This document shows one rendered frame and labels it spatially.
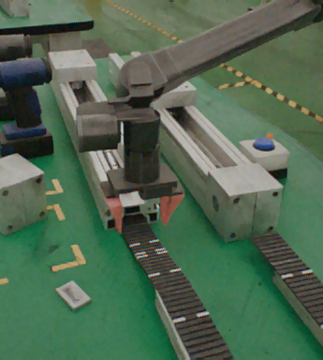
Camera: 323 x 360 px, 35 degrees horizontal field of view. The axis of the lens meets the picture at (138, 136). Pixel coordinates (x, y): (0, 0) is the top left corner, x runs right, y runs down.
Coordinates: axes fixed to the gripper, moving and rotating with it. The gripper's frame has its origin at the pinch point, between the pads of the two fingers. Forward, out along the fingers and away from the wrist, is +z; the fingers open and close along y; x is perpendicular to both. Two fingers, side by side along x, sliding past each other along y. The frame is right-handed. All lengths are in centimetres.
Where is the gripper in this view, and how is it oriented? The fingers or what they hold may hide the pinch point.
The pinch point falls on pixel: (141, 222)
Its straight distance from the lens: 86.8
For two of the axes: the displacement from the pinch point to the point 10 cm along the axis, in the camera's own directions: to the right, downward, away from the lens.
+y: -9.6, 1.2, -2.5
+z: 0.0, 9.0, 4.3
